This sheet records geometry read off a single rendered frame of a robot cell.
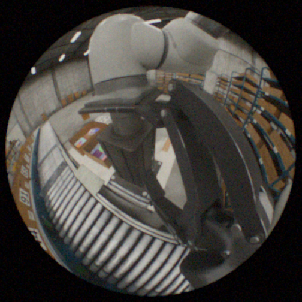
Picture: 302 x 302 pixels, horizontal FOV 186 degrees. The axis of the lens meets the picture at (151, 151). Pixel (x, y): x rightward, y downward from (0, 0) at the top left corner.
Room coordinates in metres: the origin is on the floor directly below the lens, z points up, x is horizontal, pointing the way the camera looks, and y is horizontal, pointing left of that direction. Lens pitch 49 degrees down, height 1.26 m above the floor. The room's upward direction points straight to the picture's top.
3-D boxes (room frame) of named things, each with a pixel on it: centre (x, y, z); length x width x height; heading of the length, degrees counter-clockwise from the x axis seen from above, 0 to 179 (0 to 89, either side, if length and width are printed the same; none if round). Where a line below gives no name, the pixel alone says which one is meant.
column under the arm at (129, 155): (0.27, 0.09, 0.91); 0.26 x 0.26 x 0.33; 66
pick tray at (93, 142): (0.50, 0.35, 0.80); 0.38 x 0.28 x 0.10; 158
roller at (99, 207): (-0.18, 0.41, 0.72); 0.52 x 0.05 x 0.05; 153
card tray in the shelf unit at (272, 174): (0.04, -1.16, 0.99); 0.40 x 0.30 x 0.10; 149
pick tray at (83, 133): (0.61, 0.64, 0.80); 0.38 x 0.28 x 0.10; 155
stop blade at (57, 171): (0.07, 0.90, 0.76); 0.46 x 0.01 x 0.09; 153
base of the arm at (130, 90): (0.29, 0.11, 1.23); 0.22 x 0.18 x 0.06; 73
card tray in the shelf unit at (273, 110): (0.46, -1.37, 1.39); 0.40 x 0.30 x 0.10; 150
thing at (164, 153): (0.49, 0.32, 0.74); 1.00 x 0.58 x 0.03; 66
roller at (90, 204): (-0.15, 0.47, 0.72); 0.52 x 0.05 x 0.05; 153
